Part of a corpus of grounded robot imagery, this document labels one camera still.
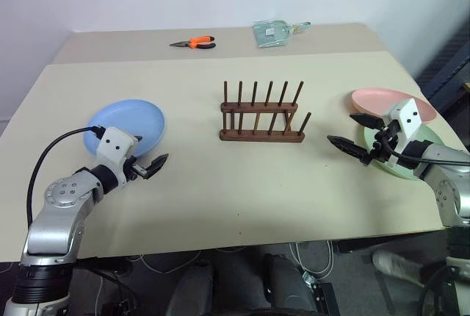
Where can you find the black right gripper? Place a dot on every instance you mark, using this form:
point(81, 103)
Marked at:
point(380, 147)

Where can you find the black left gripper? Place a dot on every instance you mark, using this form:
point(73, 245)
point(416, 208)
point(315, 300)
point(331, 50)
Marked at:
point(136, 170)

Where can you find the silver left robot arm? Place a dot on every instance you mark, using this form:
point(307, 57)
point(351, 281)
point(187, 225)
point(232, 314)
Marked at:
point(55, 220)

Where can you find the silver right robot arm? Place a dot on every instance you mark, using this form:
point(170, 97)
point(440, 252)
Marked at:
point(449, 191)

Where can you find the wooden dish rack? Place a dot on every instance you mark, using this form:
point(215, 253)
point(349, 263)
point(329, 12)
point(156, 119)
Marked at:
point(262, 125)

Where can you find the blue plate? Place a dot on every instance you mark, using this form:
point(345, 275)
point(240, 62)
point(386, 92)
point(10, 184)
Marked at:
point(139, 121)

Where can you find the pink red plate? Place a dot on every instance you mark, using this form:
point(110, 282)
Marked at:
point(374, 101)

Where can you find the light green plate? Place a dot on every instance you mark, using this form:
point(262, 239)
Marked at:
point(427, 134)

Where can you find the clear plastic packet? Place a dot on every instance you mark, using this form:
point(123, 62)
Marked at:
point(271, 33)

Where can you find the white shoe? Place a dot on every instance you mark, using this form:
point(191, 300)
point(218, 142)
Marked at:
point(398, 266)

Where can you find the dark rounded shape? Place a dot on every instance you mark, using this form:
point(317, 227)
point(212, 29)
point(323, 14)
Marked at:
point(192, 288)
point(288, 286)

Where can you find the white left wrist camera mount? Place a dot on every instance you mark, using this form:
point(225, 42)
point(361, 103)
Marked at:
point(114, 147)

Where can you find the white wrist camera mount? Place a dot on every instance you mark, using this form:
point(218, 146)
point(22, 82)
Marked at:
point(407, 117)
point(114, 147)

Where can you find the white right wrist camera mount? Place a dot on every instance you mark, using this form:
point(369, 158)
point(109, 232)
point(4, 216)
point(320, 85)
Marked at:
point(407, 117)

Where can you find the dark metal frame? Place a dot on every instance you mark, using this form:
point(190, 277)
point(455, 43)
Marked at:
point(446, 66)

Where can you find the black metal bracket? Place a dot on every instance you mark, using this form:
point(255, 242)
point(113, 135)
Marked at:
point(323, 294)

